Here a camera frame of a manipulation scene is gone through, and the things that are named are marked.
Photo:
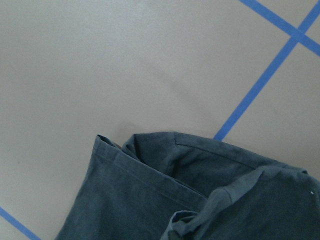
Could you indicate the black printed t-shirt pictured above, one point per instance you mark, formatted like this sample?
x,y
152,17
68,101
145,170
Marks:
x,y
177,186

